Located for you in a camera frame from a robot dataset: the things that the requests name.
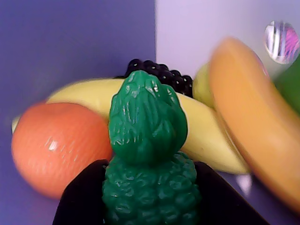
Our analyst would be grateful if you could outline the green toy vegetable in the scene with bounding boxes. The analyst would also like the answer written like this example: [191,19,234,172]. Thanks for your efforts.
[273,55,300,115]

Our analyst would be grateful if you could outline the yellow toy lemon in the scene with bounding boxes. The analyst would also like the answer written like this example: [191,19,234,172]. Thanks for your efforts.
[192,62,215,109]

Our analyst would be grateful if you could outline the orange toy fruit slice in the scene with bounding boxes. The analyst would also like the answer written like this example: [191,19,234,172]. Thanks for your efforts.
[208,37,300,213]

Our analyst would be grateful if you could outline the round reflective disc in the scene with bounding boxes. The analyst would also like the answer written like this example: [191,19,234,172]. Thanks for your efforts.
[264,20,300,65]

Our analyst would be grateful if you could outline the yellow toy banana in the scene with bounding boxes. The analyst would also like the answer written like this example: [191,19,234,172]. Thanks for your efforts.
[11,78,250,175]

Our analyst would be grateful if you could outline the green toy pineapple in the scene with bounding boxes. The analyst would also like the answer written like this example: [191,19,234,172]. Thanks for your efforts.
[102,69,203,225]

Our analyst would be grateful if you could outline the black toy grapes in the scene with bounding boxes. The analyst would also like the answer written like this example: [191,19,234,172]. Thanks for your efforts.
[116,58,194,98]

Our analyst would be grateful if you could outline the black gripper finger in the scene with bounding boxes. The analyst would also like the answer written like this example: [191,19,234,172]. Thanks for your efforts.
[52,159,110,225]
[194,161,270,225]

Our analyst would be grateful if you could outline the red-orange toy orange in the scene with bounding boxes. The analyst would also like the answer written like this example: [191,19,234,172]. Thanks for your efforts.
[11,102,113,200]

